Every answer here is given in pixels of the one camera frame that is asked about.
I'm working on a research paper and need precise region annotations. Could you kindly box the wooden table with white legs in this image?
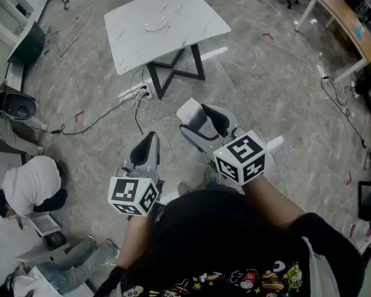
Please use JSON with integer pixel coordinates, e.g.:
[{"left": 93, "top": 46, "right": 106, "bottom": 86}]
[{"left": 294, "top": 0, "right": 371, "bottom": 84}]

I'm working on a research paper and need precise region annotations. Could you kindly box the clear plastic cup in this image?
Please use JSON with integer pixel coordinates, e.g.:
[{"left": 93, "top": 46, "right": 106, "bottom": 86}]
[{"left": 176, "top": 97, "right": 211, "bottom": 127}]

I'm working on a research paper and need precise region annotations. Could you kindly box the white cable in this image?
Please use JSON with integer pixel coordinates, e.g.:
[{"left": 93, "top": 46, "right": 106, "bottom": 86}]
[{"left": 119, "top": 66, "right": 150, "bottom": 112}]

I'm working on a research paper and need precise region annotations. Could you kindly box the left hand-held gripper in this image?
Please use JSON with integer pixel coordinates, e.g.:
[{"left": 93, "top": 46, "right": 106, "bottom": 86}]
[{"left": 107, "top": 131, "right": 166, "bottom": 217}]

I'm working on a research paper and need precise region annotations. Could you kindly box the dark tilted panel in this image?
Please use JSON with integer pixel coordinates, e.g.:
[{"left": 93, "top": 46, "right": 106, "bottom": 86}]
[{"left": 7, "top": 19, "right": 46, "bottom": 65}]

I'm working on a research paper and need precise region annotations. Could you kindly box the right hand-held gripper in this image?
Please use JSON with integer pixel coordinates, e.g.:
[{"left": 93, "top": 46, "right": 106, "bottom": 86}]
[{"left": 179, "top": 103, "right": 276, "bottom": 186}]

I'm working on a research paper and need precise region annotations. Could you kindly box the person's black printed shirt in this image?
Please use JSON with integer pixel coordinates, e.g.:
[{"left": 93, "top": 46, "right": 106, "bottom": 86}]
[{"left": 94, "top": 189, "right": 366, "bottom": 297}]

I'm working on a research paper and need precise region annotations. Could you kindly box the white marble table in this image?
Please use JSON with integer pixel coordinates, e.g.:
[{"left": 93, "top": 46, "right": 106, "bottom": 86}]
[{"left": 103, "top": 0, "right": 232, "bottom": 100}]

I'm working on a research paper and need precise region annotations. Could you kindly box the white tray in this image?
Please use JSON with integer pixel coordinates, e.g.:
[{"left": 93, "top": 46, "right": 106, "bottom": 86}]
[{"left": 28, "top": 211, "right": 63, "bottom": 238}]

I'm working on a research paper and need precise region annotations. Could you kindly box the thin black cable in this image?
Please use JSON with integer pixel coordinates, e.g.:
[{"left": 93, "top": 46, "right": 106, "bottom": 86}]
[{"left": 320, "top": 76, "right": 368, "bottom": 150}]

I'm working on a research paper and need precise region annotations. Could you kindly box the grey rounded device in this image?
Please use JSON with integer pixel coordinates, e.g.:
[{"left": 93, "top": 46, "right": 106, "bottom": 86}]
[{"left": 1, "top": 92, "right": 37, "bottom": 121}]

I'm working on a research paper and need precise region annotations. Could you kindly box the small white power strip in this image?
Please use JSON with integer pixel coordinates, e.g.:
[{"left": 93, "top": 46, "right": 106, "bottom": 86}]
[{"left": 315, "top": 62, "right": 329, "bottom": 80}]

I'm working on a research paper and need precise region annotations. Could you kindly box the person's left forearm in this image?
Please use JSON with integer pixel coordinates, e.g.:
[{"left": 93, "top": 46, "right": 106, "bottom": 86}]
[{"left": 115, "top": 214, "right": 154, "bottom": 269}]

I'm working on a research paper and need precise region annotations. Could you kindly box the white round plate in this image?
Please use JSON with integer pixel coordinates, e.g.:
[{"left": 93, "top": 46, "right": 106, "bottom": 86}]
[{"left": 143, "top": 14, "right": 171, "bottom": 33}]

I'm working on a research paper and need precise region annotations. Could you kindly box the person's right forearm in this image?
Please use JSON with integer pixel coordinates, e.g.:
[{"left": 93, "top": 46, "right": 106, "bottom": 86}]
[{"left": 242, "top": 174, "right": 307, "bottom": 229}]

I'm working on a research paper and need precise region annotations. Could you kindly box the white plastic bag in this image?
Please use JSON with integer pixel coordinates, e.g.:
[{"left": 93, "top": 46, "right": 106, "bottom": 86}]
[{"left": 341, "top": 217, "right": 371, "bottom": 254}]

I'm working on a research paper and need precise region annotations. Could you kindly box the person's grey shoe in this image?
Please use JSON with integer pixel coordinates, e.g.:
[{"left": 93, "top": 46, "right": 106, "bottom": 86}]
[{"left": 177, "top": 181, "right": 193, "bottom": 197}]

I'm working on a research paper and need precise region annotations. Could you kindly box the black floor cable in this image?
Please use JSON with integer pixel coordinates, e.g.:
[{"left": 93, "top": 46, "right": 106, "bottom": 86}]
[{"left": 51, "top": 97, "right": 145, "bottom": 136}]

